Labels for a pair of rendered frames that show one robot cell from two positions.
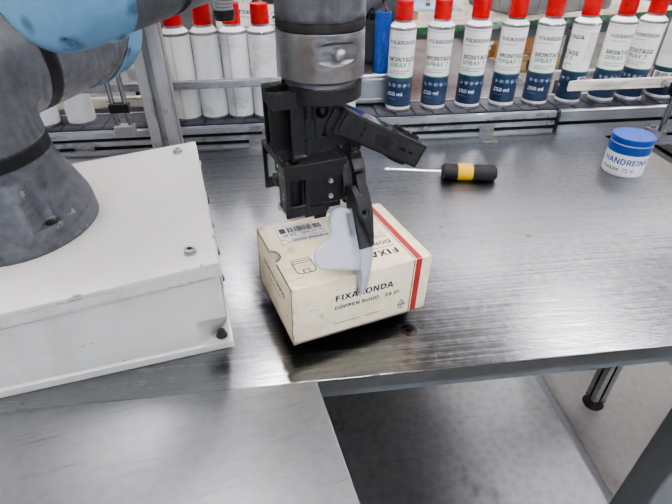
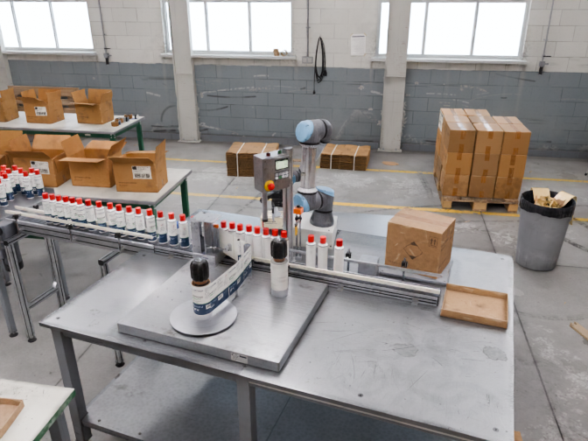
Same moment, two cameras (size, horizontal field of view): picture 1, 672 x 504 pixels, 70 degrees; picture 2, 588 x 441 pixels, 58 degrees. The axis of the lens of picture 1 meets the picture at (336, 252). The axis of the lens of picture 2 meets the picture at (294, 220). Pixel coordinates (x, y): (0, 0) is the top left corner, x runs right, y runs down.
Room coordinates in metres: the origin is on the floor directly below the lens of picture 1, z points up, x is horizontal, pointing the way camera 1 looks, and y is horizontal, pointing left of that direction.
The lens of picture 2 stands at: (3.17, 1.59, 2.28)
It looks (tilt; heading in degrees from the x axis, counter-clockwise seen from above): 24 degrees down; 208
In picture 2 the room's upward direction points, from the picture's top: straight up
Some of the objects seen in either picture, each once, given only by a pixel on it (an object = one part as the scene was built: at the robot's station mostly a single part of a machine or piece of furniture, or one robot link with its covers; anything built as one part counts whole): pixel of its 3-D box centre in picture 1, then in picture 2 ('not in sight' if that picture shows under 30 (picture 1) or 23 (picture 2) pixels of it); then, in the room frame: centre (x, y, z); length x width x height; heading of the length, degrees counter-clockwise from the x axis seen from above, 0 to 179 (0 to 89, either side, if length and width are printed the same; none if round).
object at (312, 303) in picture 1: (340, 267); (274, 220); (0.44, -0.01, 0.89); 0.16 x 0.12 x 0.07; 114
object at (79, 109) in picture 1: (66, 67); (311, 252); (0.92, 0.50, 0.98); 0.05 x 0.05 x 0.20
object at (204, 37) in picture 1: (208, 63); (266, 245); (0.96, 0.24, 0.98); 0.05 x 0.05 x 0.20
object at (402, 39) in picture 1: (401, 57); not in sight; (1.00, -0.13, 0.98); 0.05 x 0.05 x 0.20
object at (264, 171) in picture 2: not in sight; (272, 171); (0.87, 0.24, 1.38); 0.17 x 0.10 x 0.19; 152
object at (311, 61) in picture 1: (322, 55); not in sight; (0.43, 0.01, 1.12); 0.08 x 0.08 x 0.05
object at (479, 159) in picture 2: not in sight; (476, 157); (-3.11, 0.69, 0.45); 1.20 x 0.84 x 0.89; 19
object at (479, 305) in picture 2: not in sight; (474, 304); (0.81, 1.34, 0.85); 0.30 x 0.26 x 0.04; 97
